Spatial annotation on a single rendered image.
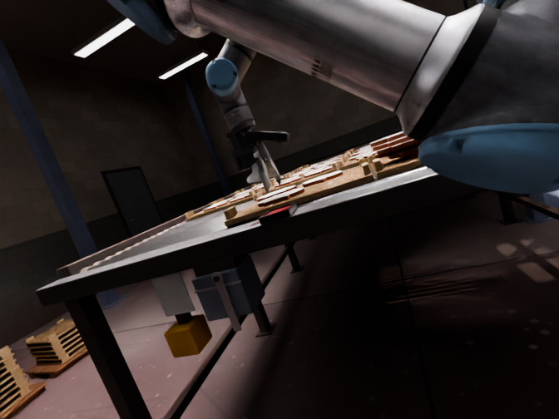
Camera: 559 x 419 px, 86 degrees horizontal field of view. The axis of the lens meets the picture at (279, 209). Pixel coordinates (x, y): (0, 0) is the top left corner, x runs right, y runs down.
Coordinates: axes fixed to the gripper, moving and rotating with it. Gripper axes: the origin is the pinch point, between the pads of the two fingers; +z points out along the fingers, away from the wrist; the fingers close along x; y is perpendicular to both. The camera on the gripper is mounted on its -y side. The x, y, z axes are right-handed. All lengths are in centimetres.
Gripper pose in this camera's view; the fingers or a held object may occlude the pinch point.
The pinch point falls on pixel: (276, 187)
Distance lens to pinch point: 86.6
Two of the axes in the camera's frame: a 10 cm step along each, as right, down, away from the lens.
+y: -8.9, 3.5, 2.9
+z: 4.0, 9.1, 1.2
